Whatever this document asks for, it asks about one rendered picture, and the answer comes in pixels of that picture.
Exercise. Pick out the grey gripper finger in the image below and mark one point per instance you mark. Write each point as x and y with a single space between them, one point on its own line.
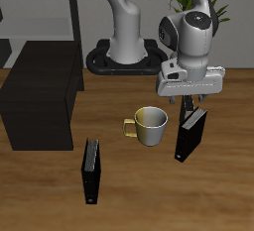
202 97
171 100

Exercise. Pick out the white shelf with dark frame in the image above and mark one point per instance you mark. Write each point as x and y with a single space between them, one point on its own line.
36 7

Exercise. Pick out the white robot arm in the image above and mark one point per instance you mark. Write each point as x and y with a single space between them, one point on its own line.
127 26

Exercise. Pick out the flat black base plate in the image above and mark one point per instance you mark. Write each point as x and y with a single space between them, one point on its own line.
96 63

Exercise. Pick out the yellow and white mug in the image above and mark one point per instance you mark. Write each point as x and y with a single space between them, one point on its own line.
151 127

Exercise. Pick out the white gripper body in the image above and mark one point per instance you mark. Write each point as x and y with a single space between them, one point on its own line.
195 85

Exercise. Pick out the black book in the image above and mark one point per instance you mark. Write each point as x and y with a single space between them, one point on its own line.
191 136
91 172

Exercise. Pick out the dark wooden cabinet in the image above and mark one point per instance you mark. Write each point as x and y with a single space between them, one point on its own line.
39 92

